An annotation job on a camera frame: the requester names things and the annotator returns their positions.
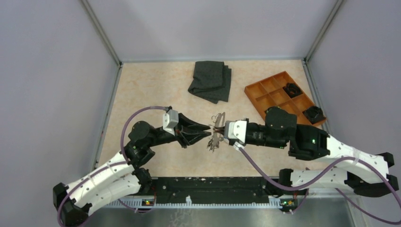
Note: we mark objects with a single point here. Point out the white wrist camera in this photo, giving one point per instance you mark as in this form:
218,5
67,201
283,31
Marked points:
235,131
170,121

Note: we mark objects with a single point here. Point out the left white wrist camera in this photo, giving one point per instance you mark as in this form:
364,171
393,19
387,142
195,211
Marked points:
170,121

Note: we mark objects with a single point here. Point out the silver key pair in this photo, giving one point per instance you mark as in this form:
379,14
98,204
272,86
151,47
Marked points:
214,142

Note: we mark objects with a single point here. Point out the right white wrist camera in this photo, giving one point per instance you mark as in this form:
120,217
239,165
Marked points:
235,131

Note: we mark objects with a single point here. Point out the black rolled belt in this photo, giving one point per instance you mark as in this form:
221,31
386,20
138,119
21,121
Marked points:
292,90

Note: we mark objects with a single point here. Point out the dark grey folded cloth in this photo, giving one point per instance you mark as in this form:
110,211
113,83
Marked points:
211,81

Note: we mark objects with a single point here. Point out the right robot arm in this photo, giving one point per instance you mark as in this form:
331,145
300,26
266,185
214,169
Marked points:
348,167

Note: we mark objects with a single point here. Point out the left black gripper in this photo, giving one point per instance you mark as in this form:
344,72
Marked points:
187,132

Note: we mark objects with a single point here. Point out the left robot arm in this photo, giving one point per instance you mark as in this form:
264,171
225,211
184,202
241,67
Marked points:
123,174

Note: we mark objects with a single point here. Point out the metal key holder plate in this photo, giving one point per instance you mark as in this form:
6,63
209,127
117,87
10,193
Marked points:
219,121

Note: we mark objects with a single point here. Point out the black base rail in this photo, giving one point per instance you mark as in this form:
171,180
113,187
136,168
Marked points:
214,190

